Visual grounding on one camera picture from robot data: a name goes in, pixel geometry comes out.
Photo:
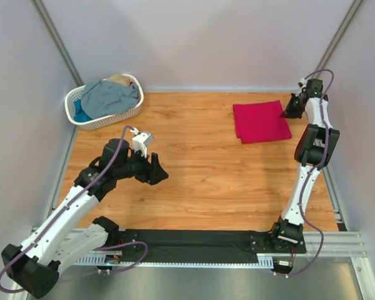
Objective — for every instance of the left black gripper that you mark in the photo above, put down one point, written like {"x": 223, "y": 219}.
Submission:
{"x": 150, "y": 172}

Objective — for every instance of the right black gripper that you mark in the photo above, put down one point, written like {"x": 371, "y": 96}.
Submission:
{"x": 297, "y": 100}

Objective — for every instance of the red t shirt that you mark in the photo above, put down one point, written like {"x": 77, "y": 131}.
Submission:
{"x": 260, "y": 122}

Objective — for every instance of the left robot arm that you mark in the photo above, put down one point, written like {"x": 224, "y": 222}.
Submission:
{"x": 37, "y": 263}

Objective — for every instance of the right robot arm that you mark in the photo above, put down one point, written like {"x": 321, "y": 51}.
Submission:
{"x": 312, "y": 154}

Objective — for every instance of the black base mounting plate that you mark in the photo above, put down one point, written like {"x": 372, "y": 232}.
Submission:
{"x": 214, "y": 246}

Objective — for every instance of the grey blue shirt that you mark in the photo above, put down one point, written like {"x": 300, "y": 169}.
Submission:
{"x": 104, "y": 98}

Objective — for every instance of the bright blue garment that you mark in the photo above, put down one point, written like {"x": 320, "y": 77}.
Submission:
{"x": 80, "y": 115}

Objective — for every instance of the beige garment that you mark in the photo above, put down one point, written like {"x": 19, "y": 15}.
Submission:
{"x": 120, "y": 79}

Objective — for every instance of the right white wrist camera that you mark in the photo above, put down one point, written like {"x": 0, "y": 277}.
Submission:
{"x": 302, "y": 86}

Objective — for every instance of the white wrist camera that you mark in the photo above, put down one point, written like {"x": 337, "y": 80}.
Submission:
{"x": 141, "y": 141}
{"x": 302, "y": 86}

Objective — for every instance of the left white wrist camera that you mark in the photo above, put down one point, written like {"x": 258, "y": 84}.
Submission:
{"x": 141, "y": 141}

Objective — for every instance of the right aluminium corner post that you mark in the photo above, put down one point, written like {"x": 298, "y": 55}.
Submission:
{"x": 336, "y": 39}

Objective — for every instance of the aluminium corner post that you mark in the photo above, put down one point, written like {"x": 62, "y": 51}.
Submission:
{"x": 48, "y": 23}
{"x": 336, "y": 39}

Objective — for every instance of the aluminium frame rail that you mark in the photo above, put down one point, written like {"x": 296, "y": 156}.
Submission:
{"x": 349, "y": 246}

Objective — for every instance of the slotted grey cable duct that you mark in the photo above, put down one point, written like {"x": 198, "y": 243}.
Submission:
{"x": 108, "y": 261}

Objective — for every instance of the left aluminium corner post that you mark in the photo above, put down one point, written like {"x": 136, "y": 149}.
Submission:
{"x": 48, "y": 23}

